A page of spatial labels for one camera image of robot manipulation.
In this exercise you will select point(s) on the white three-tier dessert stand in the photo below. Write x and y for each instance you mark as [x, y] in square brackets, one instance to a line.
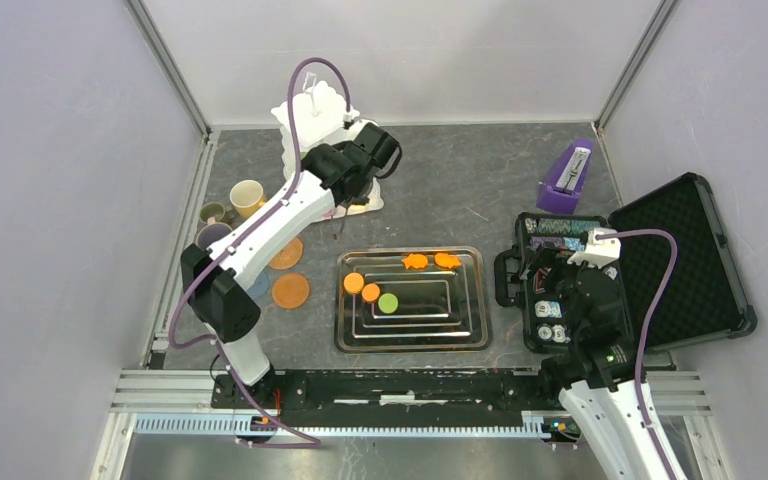
[318, 115]

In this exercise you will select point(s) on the pink tall mug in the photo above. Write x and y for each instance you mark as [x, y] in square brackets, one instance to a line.
[211, 233]

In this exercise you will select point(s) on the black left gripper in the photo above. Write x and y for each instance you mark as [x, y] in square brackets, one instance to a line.
[354, 203]

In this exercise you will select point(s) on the red triangular dealer marker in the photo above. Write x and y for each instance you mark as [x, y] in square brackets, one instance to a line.
[540, 280]

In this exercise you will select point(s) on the black poker chip case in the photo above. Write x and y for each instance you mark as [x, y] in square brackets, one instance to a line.
[704, 299]

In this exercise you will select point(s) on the small round orange biscuit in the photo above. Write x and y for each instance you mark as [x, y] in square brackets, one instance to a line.
[370, 293]

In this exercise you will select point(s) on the orange fish cookie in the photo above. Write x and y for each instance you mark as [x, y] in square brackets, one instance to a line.
[446, 260]

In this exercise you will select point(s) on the small green cup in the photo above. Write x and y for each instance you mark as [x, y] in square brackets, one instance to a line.
[215, 212]

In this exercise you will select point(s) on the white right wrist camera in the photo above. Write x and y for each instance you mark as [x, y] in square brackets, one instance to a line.
[602, 247]

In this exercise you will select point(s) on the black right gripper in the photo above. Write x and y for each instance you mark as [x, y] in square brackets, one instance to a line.
[557, 262]

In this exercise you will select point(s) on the green patterned chip roll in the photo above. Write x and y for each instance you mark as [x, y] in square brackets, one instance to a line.
[564, 227]

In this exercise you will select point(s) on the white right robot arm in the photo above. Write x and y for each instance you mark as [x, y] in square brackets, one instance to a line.
[599, 379]

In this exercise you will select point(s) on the woven rattan coaster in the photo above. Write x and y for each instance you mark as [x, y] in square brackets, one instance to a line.
[288, 256]

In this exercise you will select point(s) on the green round macaron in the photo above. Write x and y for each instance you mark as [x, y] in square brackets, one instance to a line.
[388, 303]

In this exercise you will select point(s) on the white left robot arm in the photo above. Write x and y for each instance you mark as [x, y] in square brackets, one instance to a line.
[217, 279]

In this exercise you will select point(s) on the round wooden coaster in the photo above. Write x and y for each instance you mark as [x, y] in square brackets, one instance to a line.
[290, 291]

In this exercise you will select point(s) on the stainless steel serving tray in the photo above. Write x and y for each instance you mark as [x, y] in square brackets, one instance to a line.
[439, 309]

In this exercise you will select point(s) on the yellow mug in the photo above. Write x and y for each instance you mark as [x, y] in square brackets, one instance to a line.
[247, 197]

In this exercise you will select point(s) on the purple metronome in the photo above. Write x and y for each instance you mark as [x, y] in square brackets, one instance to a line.
[560, 189]

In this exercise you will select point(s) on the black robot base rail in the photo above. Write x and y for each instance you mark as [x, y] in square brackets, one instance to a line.
[419, 398]

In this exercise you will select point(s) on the blue grey coaster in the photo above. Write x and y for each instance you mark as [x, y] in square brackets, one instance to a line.
[260, 286]

